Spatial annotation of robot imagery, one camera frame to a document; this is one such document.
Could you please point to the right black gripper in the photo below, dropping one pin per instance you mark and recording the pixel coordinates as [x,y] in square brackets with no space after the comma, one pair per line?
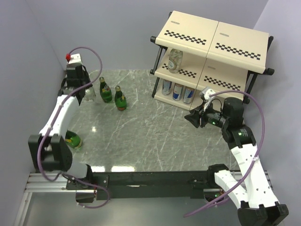
[194,117]

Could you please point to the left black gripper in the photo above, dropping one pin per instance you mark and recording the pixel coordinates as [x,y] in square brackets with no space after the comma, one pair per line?
[85,75]

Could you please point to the clear glass bottle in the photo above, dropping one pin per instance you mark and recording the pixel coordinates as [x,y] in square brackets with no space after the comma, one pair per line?
[90,94]
[175,60]

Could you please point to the silver can red tab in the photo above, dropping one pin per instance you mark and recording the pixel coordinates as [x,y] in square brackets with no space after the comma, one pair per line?
[188,95]

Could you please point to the Red Bull can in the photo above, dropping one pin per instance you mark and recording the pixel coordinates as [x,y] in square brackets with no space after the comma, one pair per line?
[177,92]

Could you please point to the light blue drink can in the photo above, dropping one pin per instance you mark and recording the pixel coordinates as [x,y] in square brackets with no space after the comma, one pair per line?
[166,87]

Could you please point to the green Perrier bottle front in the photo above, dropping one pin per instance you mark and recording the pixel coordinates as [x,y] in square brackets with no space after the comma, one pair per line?
[120,99]

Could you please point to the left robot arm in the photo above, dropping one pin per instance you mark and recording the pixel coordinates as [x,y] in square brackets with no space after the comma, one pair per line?
[48,149]

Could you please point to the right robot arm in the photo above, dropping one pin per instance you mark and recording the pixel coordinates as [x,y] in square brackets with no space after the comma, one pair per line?
[255,201]

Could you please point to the beige checkered shelf rack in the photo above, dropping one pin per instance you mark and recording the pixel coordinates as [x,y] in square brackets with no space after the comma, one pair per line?
[225,57]

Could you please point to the green Perrier bottle tall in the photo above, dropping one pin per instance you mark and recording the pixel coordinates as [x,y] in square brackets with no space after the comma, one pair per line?
[105,91]

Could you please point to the green bottle near left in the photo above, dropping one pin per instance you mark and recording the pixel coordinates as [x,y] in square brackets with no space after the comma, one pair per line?
[73,140]

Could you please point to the black base beam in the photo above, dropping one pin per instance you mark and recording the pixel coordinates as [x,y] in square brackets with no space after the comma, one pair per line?
[121,185]

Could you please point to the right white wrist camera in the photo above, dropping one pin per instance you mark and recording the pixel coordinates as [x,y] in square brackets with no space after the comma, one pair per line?
[206,96]

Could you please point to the aluminium frame rail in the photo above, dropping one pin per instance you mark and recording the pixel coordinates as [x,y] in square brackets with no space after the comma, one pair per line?
[47,181]

